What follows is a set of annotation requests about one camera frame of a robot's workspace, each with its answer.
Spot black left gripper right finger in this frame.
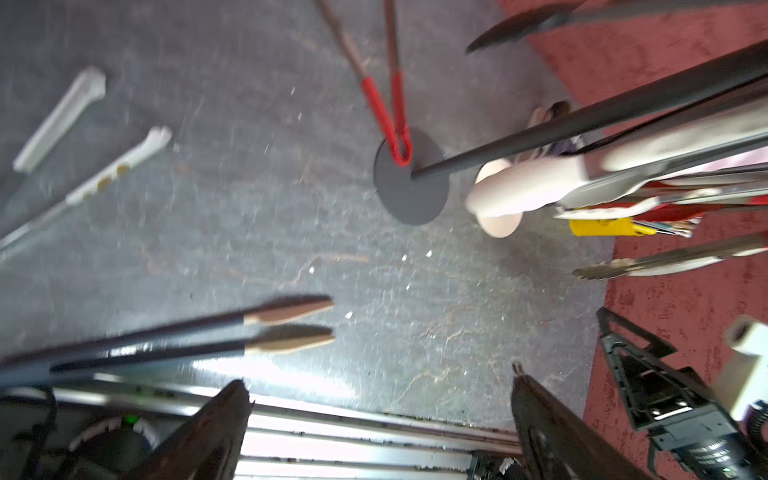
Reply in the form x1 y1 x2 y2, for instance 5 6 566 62
511 363 650 479

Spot cream blue handled tongs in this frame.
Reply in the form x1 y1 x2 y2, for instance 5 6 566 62
1 295 335 388

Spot black steel tongs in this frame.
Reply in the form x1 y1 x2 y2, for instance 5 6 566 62
465 0 753 55

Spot long red handled steel tongs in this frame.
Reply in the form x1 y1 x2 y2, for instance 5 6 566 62
313 0 415 169

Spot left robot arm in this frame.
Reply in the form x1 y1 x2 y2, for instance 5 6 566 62
1 374 644 479

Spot scalloped steel serving tongs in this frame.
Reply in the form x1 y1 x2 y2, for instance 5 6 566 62
572 231 767 280

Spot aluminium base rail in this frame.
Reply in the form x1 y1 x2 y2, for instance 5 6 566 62
1 375 523 479

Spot small red silicone tongs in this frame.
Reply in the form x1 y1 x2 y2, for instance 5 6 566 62
617 195 767 223

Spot cream utensil rack stand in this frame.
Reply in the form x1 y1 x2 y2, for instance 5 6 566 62
475 158 523 238

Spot dark grey utensil rack stand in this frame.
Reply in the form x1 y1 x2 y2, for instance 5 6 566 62
373 41 767 225

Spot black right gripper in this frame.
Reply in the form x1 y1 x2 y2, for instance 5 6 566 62
596 307 759 479

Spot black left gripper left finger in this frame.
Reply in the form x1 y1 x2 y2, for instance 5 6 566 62
122 380 252 479

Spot yellow metal pencil bucket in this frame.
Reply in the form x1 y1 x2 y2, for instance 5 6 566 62
569 218 657 237

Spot bundle of pencils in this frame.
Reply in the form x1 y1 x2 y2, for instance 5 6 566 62
648 219 699 238

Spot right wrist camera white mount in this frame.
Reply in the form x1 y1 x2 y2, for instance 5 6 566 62
712 315 767 422

